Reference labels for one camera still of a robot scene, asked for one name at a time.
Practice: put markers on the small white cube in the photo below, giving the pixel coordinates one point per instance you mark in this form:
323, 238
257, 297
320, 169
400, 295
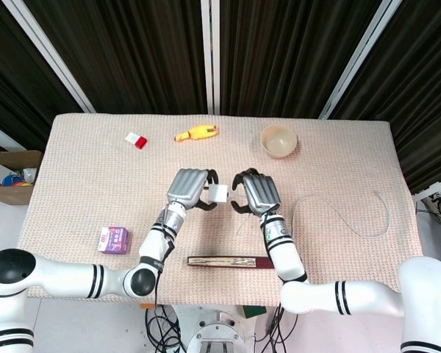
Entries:
218, 193

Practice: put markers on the beige woven tablecloth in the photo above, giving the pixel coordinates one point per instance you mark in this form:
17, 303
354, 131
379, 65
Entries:
95, 184

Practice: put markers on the brown cardboard box with clutter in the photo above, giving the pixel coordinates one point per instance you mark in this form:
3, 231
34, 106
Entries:
11, 195

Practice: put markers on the dark curtain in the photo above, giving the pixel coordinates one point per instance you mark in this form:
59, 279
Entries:
139, 55

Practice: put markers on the white slanted frame post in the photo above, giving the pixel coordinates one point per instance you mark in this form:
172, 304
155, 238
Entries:
360, 59
47, 55

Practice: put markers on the green block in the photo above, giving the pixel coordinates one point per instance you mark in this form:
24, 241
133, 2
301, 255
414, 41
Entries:
254, 312

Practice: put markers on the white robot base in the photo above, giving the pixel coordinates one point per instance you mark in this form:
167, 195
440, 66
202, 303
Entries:
217, 331

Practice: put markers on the purple cardboard box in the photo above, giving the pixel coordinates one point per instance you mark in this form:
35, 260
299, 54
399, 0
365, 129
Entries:
113, 240

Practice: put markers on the white upright frame post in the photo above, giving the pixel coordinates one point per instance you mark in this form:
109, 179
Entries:
210, 55

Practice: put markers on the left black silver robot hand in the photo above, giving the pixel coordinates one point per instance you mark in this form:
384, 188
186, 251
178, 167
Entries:
187, 185

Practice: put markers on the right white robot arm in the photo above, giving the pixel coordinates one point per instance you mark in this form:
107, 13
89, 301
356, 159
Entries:
371, 294

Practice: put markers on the dark red flat case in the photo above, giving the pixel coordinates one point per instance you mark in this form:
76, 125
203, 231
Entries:
224, 262

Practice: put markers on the red and white block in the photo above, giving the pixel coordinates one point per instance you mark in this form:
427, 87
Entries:
137, 140

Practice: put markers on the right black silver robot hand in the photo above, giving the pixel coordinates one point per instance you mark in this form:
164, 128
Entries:
262, 193

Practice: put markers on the yellow rubber chicken toy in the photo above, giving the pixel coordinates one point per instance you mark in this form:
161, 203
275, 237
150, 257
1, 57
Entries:
198, 133

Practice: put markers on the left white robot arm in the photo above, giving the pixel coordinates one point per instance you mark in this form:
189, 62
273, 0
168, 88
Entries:
59, 279

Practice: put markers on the beige bowl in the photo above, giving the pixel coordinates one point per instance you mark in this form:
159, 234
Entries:
278, 143

